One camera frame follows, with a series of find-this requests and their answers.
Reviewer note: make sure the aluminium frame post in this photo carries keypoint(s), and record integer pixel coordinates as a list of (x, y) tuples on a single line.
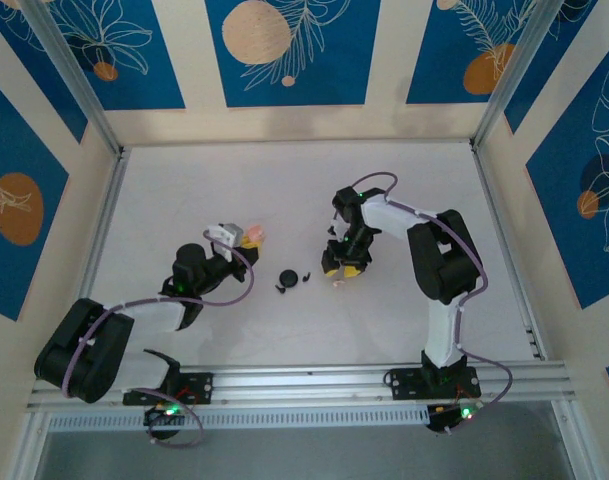
[(514, 65), (69, 65)]

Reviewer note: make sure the pink earbud charging case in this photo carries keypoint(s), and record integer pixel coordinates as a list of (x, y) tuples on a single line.
[(255, 232)]

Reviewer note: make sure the black earbud charging case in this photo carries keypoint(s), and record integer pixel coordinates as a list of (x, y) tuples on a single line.
[(289, 278)]

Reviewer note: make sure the black controller board green light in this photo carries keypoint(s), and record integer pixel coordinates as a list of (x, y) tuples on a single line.
[(164, 411), (454, 415)]

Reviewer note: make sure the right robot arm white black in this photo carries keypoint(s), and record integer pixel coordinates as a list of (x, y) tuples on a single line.
[(441, 325)]

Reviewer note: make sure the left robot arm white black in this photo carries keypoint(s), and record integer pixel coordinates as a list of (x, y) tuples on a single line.
[(149, 315)]

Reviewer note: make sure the aluminium table side rail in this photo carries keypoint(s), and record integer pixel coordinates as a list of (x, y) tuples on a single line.
[(505, 240), (106, 210)]

